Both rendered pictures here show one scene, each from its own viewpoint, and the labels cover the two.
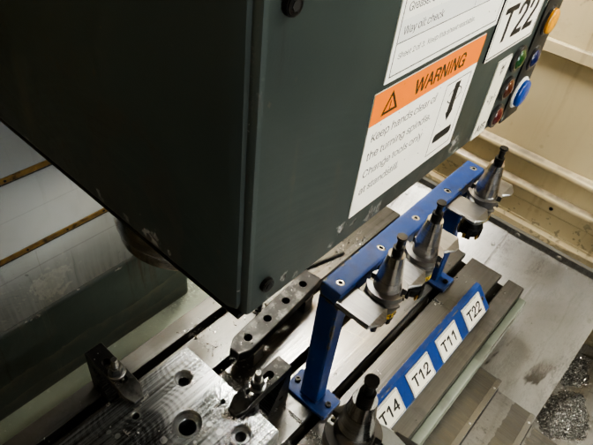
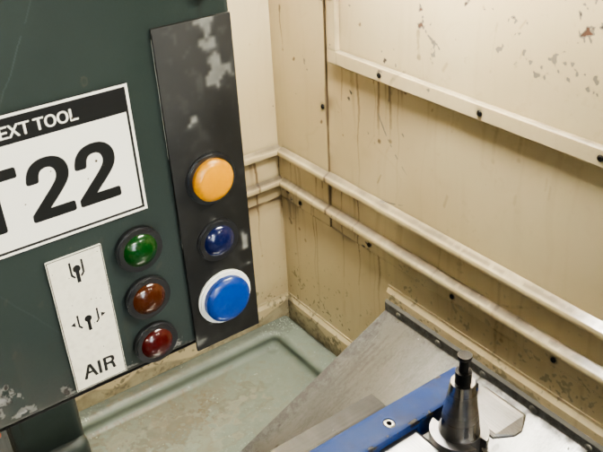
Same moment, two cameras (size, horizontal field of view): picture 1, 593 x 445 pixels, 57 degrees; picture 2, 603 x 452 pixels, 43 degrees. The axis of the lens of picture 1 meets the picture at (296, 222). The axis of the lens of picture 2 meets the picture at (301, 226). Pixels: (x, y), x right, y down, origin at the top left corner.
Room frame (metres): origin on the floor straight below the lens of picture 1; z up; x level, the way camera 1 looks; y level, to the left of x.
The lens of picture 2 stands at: (0.21, -0.40, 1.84)
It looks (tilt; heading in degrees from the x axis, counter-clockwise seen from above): 30 degrees down; 19
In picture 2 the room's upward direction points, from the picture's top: 3 degrees counter-clockwise
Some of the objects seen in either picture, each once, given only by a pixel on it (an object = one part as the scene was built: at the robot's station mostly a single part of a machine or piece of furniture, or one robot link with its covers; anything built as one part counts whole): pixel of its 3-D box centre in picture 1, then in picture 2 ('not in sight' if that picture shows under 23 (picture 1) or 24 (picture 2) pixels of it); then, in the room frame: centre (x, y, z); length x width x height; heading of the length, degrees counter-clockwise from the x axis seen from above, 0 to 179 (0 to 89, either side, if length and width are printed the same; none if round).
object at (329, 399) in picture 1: (321, 350); not in sight; (0.55, -0.07, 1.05); 0.10 x 0.05 x 0.30; 54
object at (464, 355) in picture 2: (500, 155); (464, 368); (0.83, -0.35, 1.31); 0.02 x 0.02 x 0.03
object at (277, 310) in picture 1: (275, 319); not in sight; (0.69, 0.02, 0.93); 0.26 x 0.05 x 0.06; 149
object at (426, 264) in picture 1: (423, 254); not in sight; (0.65, -0.22, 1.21); 0.06 x 0.06 x 0.03
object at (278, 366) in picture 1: (258, 394); not in sight; (0.49, 0.03, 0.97); 0.13 x 0.03 x 0.15; 144
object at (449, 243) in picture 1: (439, 238); not in sight; (0.69, -0.25, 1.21); 0.07 x 0.05 x 0.01; 54
